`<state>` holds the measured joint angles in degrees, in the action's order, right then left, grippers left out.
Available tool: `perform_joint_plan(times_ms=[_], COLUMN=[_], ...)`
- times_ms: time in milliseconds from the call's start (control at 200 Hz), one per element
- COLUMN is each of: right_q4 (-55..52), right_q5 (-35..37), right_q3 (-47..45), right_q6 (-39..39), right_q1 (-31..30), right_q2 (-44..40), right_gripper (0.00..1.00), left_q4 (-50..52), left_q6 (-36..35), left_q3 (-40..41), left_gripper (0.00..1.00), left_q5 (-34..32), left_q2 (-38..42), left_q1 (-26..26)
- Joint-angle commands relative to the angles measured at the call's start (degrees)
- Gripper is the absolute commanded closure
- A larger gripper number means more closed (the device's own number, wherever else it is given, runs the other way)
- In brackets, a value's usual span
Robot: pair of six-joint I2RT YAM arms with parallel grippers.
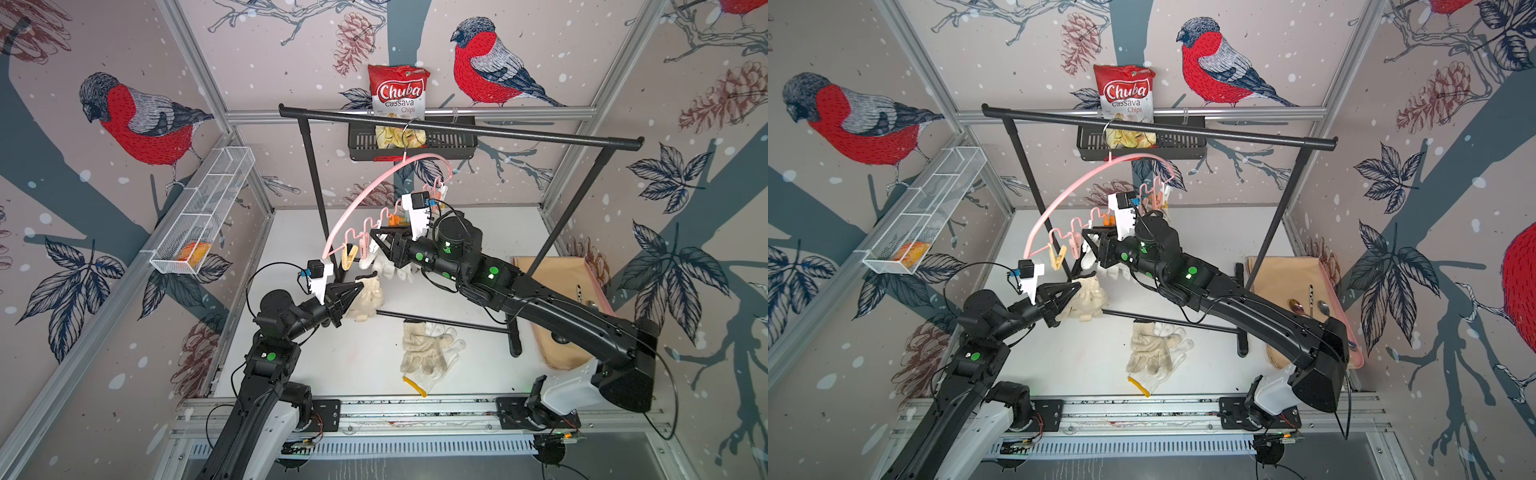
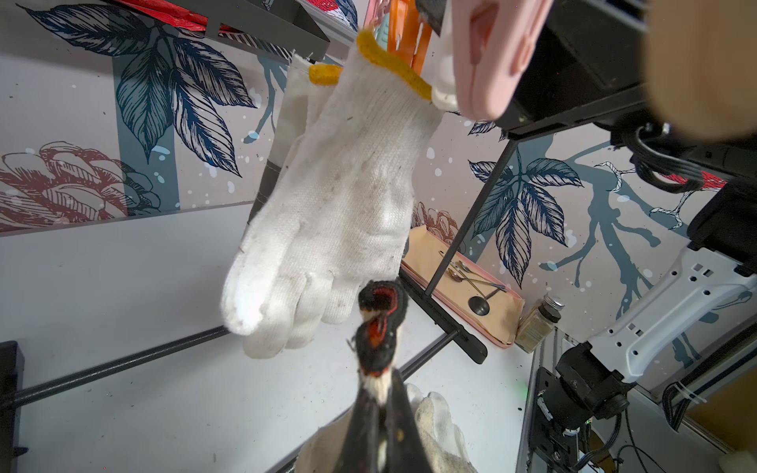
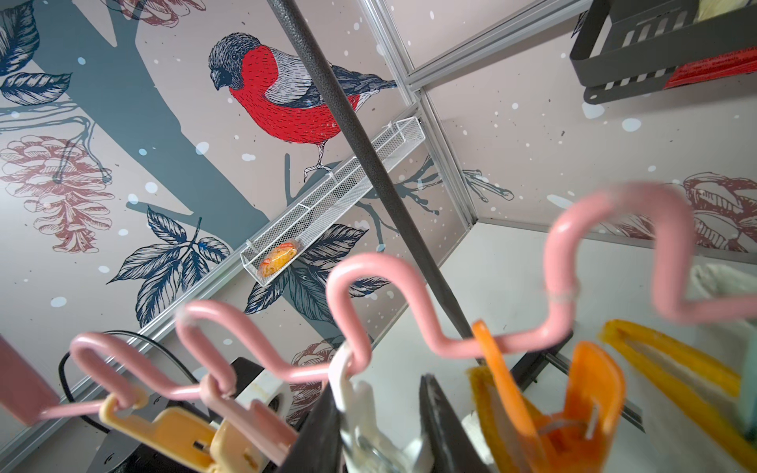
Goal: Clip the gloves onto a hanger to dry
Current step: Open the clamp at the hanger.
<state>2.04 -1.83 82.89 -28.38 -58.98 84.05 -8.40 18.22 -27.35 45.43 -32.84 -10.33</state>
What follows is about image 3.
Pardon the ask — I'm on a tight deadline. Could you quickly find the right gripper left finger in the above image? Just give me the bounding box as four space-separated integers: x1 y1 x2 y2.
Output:
277 387 343 473

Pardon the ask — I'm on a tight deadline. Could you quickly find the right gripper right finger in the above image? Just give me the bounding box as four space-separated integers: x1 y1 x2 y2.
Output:
419 374 490 473

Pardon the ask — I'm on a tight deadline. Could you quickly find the black clothes rack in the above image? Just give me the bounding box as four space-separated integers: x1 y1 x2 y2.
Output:
267 1 644 432

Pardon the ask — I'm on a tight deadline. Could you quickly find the pink clip hanger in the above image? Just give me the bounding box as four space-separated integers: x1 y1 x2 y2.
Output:
0 181 757 468

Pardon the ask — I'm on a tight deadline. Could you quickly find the white yellow-trim work glove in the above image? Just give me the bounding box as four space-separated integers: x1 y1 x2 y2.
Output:
599 259 757 473

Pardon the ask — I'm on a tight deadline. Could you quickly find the white clothespin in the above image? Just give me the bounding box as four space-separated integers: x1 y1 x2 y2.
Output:
328 343 434 473

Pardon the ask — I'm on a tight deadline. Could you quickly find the yellow clothespin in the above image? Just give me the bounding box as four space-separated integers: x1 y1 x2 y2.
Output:
99 394 268 473

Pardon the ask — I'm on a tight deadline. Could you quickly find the orange clothespin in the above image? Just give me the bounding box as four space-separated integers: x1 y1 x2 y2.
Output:
472 321 626 472

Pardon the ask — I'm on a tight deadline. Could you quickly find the orange snack packet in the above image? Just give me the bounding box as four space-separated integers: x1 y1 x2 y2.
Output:
258 240 299 278

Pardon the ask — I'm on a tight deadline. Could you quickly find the mint green clothespin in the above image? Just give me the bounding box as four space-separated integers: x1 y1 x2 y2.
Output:
737 335 757 445

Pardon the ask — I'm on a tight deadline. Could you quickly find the red cassava chips bag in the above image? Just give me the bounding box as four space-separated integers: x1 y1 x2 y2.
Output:
661 0 757 91

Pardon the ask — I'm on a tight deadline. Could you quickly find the dark wall basket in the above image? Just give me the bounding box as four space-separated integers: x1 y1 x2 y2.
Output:
570 1 756 104

